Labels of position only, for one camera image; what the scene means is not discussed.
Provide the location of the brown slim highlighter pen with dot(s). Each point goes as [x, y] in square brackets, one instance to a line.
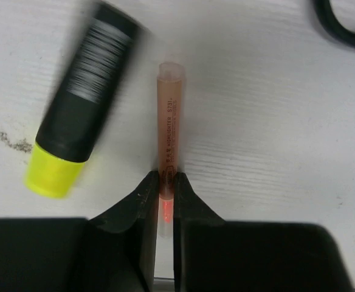
[170, 92]

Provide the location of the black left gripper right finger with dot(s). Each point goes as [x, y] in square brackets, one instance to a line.
[214, 254]

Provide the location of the aluminium front rail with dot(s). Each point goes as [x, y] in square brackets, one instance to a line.
[165, 284]

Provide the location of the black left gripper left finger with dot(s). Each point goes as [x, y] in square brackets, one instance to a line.
[114, 251]

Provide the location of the yellow cap black highlighter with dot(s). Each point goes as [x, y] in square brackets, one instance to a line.
[79, 108]

